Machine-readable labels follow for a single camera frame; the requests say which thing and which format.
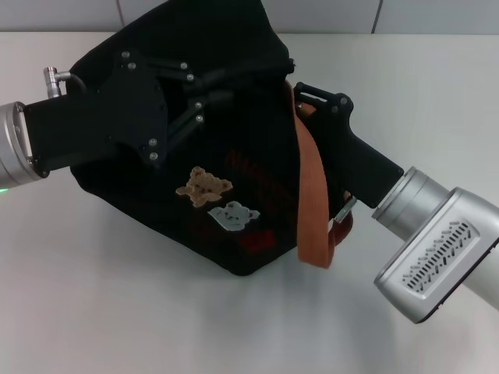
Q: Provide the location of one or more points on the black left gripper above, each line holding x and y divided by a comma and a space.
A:
117, 121

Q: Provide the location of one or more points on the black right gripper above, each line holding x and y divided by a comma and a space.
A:
351, 156

